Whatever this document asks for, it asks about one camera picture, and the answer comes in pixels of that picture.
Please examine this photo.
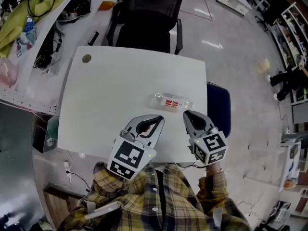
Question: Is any person's left forearm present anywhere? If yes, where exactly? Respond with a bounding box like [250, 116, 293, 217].
[93, 162, 135, 202]

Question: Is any black mesh office chair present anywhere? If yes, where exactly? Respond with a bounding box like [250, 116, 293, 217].
[105, 0, 187, 55]

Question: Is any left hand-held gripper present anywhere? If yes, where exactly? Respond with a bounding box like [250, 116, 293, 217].
[107, 114, 165, 180]

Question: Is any green paper bin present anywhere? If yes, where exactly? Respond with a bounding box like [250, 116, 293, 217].
[47, 115, 60, 141]

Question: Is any orange plastic item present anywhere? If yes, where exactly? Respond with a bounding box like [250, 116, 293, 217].
[99, 0, 116, 11]

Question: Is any dark blue chair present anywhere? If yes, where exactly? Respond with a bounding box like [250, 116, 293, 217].
[206, 81, 231, 139]

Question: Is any white storage shelf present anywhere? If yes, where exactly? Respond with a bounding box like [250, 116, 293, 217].
[269, 1, 308, 105]

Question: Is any yellow plaid shirt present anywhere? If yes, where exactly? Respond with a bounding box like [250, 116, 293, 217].
[57, 162, 253, 231]

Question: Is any amber jar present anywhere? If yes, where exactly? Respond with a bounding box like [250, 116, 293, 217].
[283, 178, 298, 189]

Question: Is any beige plastic stool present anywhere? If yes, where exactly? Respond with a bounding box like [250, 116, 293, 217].
[256, 58, 270, 74]

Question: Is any black power cable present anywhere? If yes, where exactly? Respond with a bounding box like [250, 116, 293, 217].
[68, 171, 91, 193]

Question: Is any blue packet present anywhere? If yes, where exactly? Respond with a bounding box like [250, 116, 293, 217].
[23, 15, 37, 33]

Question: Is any black swivel chair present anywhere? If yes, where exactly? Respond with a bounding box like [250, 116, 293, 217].
[256, 0, 292, 32]

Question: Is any yellow-green cloth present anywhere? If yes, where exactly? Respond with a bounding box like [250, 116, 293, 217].
[0, 0, 66, 57]

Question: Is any white power strip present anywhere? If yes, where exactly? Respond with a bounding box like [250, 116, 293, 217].
[63, 161, 73, 179]

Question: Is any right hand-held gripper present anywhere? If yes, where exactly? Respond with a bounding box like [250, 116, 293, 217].
[183, 111, 229, 166]

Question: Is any white side table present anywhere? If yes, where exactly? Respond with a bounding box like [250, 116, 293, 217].
[243, 138, 308, 193]

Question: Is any black cable bundle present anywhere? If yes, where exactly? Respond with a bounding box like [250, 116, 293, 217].
[32, 25, 64, 70]

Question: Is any white metal shelf rack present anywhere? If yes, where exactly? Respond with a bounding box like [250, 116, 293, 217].
[0, 0, 118, 116]

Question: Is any white chest device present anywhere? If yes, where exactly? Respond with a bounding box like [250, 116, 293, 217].
[84, 201, 123, 220]

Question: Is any clear plastic bottle red label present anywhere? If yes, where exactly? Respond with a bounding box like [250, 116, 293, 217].
[146, 92, 194, 114]

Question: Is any pink bag with strap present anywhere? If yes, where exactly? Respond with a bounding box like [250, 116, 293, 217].
[0, 56, 19, 89]

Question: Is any brown wooden platform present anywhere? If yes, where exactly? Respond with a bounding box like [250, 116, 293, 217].
[43, 189, 82, 231]

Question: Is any person's right forearm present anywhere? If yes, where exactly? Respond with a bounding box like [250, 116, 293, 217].
[198, 164, 229, 209]

